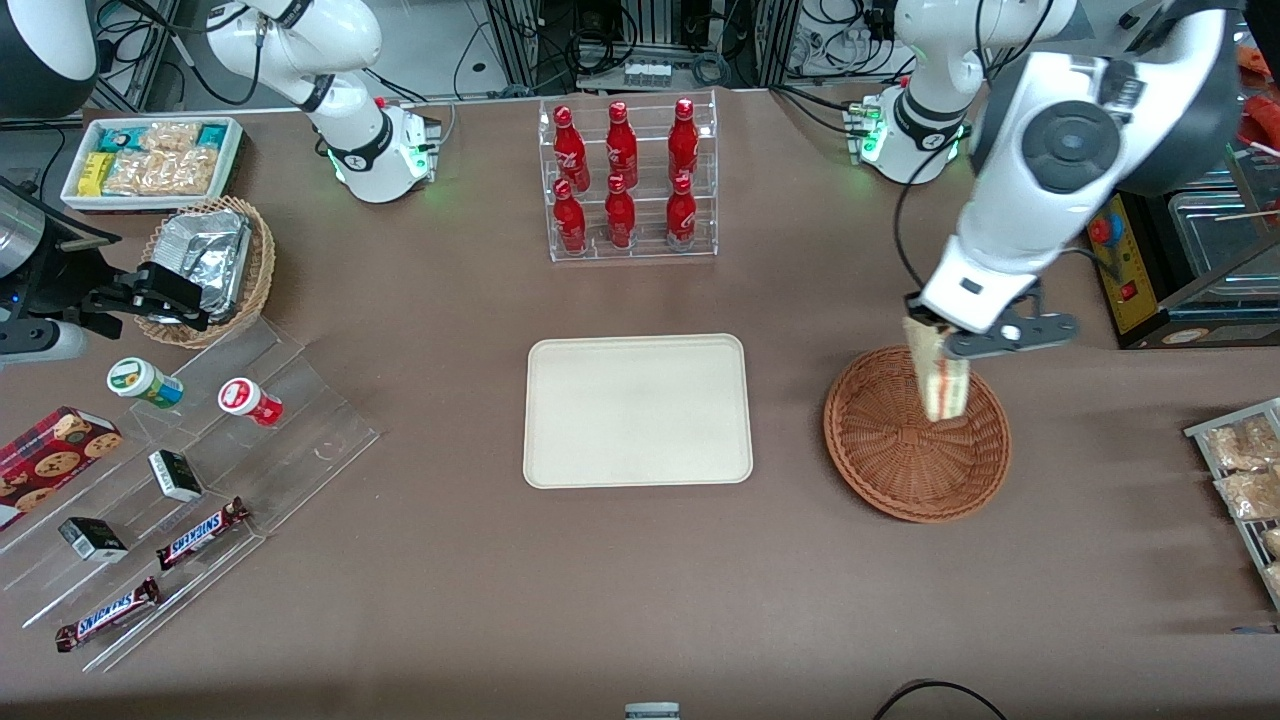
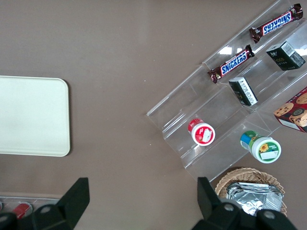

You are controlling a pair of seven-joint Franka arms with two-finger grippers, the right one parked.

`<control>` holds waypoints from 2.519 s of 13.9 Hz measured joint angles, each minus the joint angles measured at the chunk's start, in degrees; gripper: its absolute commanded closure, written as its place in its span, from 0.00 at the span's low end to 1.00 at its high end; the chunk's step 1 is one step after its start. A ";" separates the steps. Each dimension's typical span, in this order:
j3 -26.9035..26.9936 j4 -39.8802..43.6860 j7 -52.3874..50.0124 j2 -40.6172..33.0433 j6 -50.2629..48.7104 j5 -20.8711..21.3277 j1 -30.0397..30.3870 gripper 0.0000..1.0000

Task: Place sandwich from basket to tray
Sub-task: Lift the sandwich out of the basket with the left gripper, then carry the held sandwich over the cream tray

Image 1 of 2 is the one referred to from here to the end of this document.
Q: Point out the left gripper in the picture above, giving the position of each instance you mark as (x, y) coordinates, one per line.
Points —
(919, 311)

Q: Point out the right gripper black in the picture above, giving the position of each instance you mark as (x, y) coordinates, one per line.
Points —
(52, 283)

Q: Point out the triangular sandwich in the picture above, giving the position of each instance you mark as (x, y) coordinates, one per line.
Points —
(945, 385)

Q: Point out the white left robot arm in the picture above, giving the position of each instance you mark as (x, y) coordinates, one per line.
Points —
(1060, 150)

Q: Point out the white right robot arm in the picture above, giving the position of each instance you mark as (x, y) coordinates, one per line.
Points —
(350, 150)

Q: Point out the light tan wicker basket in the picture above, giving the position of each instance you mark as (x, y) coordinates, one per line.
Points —
(262, 270)

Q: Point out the brown wicker basket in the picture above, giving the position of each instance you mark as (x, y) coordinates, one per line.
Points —
(880, 460)

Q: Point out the tray of packaged snacks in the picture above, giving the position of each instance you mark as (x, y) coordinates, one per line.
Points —
(1196, 432)

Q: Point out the cream plastic tray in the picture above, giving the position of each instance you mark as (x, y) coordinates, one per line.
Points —
(600, 420)

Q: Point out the green label jar white lid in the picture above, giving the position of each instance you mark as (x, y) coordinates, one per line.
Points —
(135, 377)

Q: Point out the silver foil wrapped package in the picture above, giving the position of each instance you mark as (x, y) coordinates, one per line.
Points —
(205, 245)

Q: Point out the white plastic snack bin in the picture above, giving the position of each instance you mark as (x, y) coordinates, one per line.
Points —
(150, 203)

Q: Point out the clear bag of crackers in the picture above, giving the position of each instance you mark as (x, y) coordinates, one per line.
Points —
(170, 136)
(165, 172)

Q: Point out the yellow snack packet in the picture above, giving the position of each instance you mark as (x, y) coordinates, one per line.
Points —
(94, 175)

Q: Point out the red label jar white lid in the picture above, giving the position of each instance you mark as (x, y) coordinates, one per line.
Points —
(240, 397)

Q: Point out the teal snack packet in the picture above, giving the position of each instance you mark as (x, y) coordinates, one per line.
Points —
(213, 135)
(118, 140)

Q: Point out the small black carton box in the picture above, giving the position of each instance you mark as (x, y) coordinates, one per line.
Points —
(175, 476)
(92, 540)

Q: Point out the red chocolate chip cookie box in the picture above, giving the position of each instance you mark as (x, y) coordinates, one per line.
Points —
(50, 460)

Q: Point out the clear acrylic step shelf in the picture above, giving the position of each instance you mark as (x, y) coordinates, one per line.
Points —
(300, 440)

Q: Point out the Snickers chocolate bar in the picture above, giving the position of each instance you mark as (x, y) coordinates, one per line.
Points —
(200, 535)
(108, 614)

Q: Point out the red cola bottle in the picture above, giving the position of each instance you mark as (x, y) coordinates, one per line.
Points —
(683, 140)
(681, 210)
(621, 145)
(570, 218)
(570, 150)
(620, 213)

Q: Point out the black food warmer machine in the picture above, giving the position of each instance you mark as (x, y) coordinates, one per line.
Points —
(1200, 325)

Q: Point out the clear acrylic bottle rack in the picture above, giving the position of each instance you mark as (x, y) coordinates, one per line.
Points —
(650, 175)

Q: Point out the stainless steel pan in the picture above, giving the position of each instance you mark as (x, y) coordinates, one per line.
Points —
(1215, 235)

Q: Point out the clear bag of snacks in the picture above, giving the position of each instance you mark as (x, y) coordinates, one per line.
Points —
(1272, 542)
(1274, 580)
(1245, 445)
(1255, 495)

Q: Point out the white power strip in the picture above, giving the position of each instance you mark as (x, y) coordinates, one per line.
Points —
(647, 73)

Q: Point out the red food item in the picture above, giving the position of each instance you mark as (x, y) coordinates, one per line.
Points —
(1260, 58)
(1265, 125)

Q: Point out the small grey device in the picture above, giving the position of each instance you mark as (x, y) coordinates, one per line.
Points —
(652, 712)

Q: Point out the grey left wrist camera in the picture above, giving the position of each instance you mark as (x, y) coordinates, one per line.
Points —
(1010, 335)

